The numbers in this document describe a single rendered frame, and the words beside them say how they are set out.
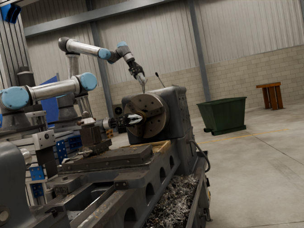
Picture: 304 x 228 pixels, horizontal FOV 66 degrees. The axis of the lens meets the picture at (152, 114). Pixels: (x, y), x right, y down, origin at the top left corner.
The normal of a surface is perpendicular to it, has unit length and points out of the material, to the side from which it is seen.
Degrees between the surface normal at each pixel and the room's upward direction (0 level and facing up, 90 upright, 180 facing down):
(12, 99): 91
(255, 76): 90
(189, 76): 90
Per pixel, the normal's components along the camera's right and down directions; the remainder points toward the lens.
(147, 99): -0.30, 0.11
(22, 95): 0.51, -0.04
